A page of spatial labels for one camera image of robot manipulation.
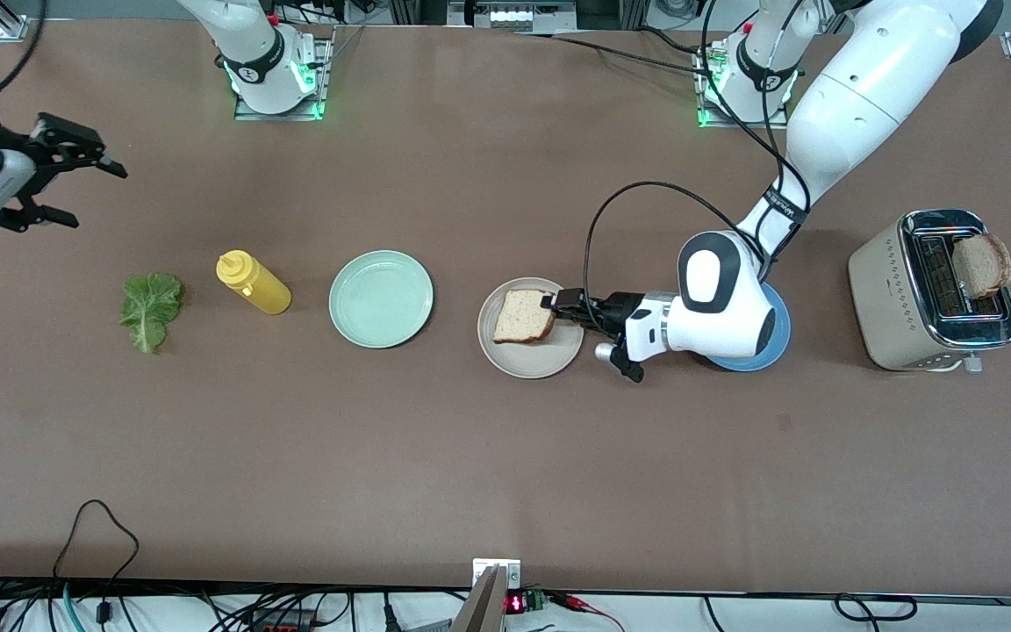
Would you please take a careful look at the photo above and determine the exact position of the yellow mustard squeeze bottle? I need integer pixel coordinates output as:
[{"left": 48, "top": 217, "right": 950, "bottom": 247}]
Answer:
[{"left": 216, "top": 250, "right": 292, "bottom": 315}]

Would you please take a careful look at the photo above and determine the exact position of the mint green round plate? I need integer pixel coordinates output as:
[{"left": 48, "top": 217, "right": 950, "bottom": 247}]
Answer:
[{"left": 328, "top": 250, "right": 434, "bottom": 349}]

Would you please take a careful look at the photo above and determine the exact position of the thin toast bread slice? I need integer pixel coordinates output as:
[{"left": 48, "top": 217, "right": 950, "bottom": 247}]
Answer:
[{"left": 492, "top": 290, "right": 559, "bottom": 345}]

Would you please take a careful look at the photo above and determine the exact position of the black coiled cable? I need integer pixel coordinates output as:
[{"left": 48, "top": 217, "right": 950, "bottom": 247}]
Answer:
[{"left": 834, "top": 593, "right": 919, "bottom": 622}]

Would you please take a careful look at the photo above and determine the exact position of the red clip lead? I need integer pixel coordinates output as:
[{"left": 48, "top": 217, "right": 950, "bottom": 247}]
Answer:
[{"left": 549, "top": 592, "right": 625, "bottom": 632}]

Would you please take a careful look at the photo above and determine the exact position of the thick toast bread slice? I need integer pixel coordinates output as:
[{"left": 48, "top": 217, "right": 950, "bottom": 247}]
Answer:
[{"left": 951, "top": 233, "right": 1011, "bottom": 300}]

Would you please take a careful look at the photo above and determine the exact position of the thin black looped cable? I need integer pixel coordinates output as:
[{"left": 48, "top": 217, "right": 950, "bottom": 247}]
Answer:
[{"left": 51, "top": 499, "right": 141, "bottom": 626}]

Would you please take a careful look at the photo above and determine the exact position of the beige chrome two-slot toaster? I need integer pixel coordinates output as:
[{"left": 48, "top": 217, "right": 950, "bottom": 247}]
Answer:
[{"left": 848, "top": 208, "right": 1011, "bottom": 374}]

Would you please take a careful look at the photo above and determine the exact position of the beige round plate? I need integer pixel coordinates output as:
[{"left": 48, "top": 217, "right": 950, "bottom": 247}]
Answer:
[{"left": 477, "top": 277, "right": 585, "bottom": 380}]

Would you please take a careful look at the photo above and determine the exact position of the green lettuce leaf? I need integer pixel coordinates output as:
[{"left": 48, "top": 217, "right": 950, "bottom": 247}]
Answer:
[{"left": 118, "top": 272, "right": 184, "bottom": 355}]

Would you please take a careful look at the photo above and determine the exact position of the long black table cable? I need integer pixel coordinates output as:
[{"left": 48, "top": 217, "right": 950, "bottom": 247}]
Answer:
[{"left": 513, "top": 31, "right": 719, "bottom": 80}]

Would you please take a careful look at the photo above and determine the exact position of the blue round plate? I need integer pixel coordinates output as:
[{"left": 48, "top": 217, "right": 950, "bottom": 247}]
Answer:
[{"left": 706, "top": 283, "right": 793, "bottom": 373}]

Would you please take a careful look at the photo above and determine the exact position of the black electronics box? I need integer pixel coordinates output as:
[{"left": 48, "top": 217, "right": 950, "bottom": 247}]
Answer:
[{"left": 447, "top": 0, "right": 578, "bottom": 34}]

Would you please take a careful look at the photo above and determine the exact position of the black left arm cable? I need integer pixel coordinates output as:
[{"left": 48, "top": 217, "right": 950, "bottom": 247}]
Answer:
[{"left": 583, "top": 0, "right": 822, "bottom": 339}]

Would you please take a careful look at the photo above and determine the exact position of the grey metal bar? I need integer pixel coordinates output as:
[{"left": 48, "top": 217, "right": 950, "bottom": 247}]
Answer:
[{"left": 449, "top": 566, "right": 506, "bottom": 632}]

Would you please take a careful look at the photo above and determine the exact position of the silver metal bracket plate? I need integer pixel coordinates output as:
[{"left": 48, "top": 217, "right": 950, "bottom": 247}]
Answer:
[{"left": 472, "top": 558, "right": 522, "bottom": 591}]

